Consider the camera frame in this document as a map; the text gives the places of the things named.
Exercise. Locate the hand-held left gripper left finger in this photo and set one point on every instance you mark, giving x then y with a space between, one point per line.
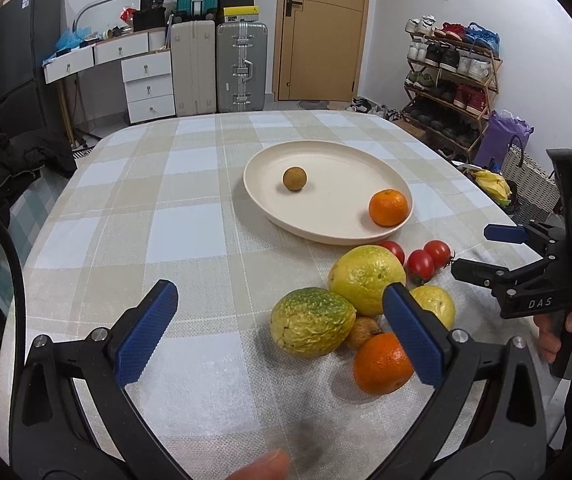
148 332

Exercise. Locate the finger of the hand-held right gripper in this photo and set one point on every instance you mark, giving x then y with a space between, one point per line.
503 234
476 271

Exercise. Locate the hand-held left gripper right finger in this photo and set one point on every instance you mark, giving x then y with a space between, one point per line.
413 335

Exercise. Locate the small yellow-green passion fruit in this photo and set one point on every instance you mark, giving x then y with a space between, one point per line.
436 305

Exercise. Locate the red cherry tomato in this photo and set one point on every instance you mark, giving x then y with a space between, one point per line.
394 250
438 251
421 264

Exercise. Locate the large orange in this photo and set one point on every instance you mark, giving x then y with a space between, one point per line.
381 365

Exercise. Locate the oval brown longan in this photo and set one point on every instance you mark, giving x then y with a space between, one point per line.
363 334

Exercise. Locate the large yellow passion fruit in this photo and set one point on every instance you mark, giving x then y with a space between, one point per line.
361 280

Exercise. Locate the green mottled passion fruit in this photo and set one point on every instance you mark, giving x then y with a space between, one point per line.
311 322

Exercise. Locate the cream round plate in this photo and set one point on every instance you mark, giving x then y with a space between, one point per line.
336 185

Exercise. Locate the person's right hand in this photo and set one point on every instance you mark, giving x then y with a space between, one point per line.
548 342

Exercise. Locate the person's left hand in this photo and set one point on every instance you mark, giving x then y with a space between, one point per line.
266 467

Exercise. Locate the bunch of bananas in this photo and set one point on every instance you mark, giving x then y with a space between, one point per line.
491 182

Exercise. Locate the grey woven basket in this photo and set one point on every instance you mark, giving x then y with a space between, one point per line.
536 185

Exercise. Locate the purple bag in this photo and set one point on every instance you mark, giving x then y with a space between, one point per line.
498 135

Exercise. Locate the small mandarin orange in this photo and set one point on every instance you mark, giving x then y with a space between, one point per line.
390 207

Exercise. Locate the beige checked tablecloth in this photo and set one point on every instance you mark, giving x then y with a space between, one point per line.
190 210

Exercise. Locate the wooden shoe rack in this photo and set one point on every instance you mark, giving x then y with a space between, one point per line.
493 67

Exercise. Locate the rows of assorted shoes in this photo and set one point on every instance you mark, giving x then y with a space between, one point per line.
448 57

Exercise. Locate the scattered sneakers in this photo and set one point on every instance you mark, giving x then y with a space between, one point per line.
366 106

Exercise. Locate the round brown longan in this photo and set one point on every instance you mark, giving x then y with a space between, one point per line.
294 179

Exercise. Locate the black jacket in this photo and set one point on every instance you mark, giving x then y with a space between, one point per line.
10 170

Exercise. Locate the grey door mat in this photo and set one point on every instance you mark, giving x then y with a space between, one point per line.
318 105

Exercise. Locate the white desk with drawers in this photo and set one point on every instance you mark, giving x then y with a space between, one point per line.
145 67

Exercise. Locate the beige suitcase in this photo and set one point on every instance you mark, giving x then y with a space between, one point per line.
193 70

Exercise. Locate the wooden door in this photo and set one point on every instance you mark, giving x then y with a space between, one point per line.
321 35

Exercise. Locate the silver suitcase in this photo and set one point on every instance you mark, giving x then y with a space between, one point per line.
241 70

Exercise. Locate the dark grey refrigerator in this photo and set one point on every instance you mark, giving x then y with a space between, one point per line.
20 60

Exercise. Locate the blue plastic bag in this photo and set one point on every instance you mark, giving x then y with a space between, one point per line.
73 40

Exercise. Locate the yellow black box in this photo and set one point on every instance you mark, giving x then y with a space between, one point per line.
238 13

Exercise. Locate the grey curved tube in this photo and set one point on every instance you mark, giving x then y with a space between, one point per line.
100 1

